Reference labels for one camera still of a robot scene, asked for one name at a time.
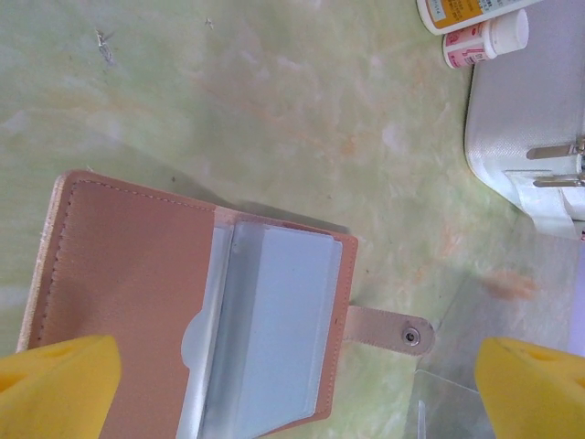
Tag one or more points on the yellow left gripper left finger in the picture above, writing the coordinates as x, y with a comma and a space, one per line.
55, 393

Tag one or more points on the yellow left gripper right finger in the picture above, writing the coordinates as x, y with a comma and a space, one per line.
535, 398

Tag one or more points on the white plastic card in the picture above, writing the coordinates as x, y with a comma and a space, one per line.
292, 320

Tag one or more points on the stack of small packets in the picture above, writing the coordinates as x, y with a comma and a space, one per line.
439, 402

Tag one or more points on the white fabric zip case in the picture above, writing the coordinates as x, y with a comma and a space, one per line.
525, 114

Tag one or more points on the small white bottle pink label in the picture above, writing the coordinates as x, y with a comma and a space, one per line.
493, 39

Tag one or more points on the white bottle orange label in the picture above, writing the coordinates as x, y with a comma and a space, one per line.
461, 13

